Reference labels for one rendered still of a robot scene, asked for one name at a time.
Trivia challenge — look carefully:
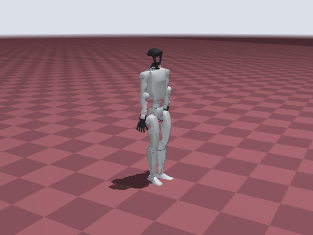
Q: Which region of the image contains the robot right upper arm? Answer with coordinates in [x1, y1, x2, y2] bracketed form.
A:
[139, 71, 150, 100]

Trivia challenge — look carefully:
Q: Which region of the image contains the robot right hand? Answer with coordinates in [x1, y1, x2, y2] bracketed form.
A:
[136, 115, 148, 132]

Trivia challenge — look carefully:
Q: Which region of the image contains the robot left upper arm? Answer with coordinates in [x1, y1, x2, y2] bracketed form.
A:
[165, 69, 172, 94]

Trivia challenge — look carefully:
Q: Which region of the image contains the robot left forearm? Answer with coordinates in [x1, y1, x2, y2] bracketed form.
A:
[163, 93, 171, 110]

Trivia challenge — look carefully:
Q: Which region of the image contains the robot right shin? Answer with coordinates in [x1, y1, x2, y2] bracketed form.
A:
[147, 146, 158, 178]

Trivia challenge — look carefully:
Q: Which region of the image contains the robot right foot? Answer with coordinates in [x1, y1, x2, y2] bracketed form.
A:
[148, 175, 162, 186]

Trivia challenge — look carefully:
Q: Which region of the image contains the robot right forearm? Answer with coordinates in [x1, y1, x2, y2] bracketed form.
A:
[140, 94, 148, 119]

